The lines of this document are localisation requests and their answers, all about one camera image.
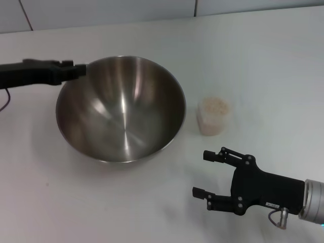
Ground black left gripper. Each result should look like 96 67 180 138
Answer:
0 60 87 90

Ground clear plastic cup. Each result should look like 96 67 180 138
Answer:
196 96 231 137

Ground right gripper cable with plug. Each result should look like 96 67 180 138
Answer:
268 207 290 228

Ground left gripper cable with plug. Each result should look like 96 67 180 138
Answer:
0 88 12 112

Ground gripper cable with plug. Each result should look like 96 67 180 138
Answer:
268 207 290 228
0 88 12 112

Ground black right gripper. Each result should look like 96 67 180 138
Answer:
192 146 306 216

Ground large stainless steel bowl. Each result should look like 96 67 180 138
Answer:
55 55 187 164

